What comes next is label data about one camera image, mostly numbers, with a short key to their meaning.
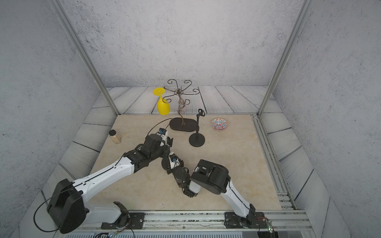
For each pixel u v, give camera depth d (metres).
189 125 1.15
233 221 0.72
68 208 0.40
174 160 0.75
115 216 0.61
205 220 0.74
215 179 0.53
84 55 0.87
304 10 0.71
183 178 0.70
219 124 1.12
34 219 0.38
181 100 0.97
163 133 0.73
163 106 0.96
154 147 0.64
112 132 0.98
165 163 0.94
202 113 0.89
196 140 1.04
